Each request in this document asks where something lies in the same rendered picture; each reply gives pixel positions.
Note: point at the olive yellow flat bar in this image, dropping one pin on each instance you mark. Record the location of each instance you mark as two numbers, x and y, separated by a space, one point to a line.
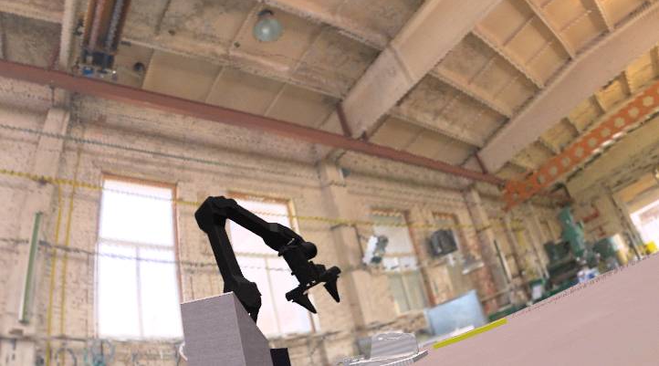
470 334

